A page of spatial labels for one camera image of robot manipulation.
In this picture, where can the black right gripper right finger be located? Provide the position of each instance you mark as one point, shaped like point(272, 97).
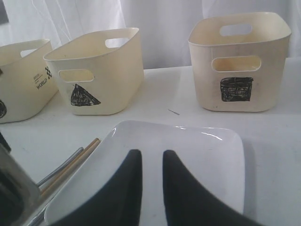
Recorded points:
point(188, 203)

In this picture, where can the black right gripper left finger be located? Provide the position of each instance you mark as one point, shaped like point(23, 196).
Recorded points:
point(118, 202)

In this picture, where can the steel cup with wire handle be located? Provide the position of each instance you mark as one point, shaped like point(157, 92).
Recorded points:
point(18, 193)

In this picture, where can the white square plate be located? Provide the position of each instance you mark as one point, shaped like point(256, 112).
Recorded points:
point(214, 156)

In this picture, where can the steel spoon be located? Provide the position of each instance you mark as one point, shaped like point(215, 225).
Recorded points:
point(61, 167)

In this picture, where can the steel table knife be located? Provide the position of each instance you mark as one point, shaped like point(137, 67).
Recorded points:
point(37, 217)

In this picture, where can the cream bin with triangle mark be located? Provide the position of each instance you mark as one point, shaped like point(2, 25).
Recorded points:
point(98, 73)

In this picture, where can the cream bin with square mark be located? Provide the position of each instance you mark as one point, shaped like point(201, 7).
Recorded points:
point(238, 61)

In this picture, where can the cream bin with circle mark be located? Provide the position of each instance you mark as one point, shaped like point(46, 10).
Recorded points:
point(26, 83)

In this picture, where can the white backdrop curtain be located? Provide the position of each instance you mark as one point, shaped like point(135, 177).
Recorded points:
point(164, 25)

